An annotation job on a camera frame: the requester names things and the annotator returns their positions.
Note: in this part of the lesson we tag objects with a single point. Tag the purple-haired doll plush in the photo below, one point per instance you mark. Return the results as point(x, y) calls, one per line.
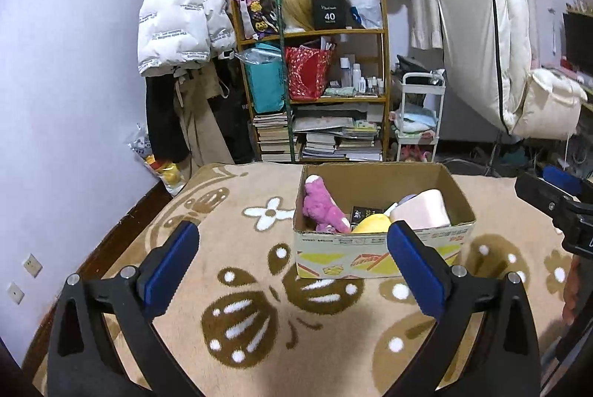
point(406, 198)

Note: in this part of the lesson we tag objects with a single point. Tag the pink fuzzy plush toy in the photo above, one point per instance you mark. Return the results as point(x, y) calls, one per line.
point(320, 207)

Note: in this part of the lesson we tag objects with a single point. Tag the beige trench coat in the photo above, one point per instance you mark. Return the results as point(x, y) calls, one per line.
point(200, 129)

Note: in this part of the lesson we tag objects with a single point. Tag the stack of books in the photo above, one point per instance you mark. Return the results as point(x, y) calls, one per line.
point(272, 137)

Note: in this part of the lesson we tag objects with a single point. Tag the wall socket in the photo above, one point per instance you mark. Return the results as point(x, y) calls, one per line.
point(15, 293)
point(32, 266)

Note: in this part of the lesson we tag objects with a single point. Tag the teal bag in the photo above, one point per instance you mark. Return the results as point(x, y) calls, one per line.
point(263, 67)

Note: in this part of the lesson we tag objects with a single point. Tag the white puffer jacket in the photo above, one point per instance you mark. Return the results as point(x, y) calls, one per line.
point(175, 35)

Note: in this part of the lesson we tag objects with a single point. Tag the person's hand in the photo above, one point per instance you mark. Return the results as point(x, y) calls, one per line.
point(571, 291)

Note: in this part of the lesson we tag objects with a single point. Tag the cardboard box with yellow print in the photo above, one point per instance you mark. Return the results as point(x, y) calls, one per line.
point(376, 185)

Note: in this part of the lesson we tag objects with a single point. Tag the snack bag on floor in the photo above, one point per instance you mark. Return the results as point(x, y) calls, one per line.
point(167, 171)

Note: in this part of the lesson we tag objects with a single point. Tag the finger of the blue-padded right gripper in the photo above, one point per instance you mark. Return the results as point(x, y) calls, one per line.
point(505, 357)

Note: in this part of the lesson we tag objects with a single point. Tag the yellow bear plush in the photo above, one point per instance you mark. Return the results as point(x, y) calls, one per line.
point(377, 223)

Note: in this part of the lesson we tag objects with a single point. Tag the white rolling cart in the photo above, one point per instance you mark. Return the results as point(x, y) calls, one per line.
point(416, 120)

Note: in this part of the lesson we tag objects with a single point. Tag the wall socket upper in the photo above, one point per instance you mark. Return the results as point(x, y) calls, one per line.
point(32, 266)

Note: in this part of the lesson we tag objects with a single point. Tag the cream folded mattress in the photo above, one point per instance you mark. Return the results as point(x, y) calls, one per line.
point(488, 57)

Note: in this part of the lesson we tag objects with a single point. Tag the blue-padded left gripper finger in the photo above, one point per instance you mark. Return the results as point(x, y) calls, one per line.
point(82, 358)

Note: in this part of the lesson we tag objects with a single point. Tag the pink sponge block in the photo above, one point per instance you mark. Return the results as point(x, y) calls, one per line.
point(426, 210)

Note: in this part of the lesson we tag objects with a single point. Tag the wooden bookshelf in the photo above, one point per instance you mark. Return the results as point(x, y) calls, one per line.
point(350, 120)

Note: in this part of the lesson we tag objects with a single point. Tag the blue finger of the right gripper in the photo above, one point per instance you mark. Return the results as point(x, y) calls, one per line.
point(562, 180)

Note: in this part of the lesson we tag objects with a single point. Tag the black Face tissue pack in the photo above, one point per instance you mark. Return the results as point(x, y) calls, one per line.
point(359, 213)

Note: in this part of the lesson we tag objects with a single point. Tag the wall socket lower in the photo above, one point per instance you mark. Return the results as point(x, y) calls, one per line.
point(15, 293)

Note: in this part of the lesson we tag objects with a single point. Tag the black box numbered 40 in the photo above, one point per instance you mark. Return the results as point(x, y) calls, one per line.
point(329, 14)

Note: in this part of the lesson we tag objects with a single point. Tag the cream pillow bag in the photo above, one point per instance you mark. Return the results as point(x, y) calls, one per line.
point(550, 108)

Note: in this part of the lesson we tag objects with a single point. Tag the red patterned bag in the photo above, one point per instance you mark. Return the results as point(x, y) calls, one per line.
point(307, 72)

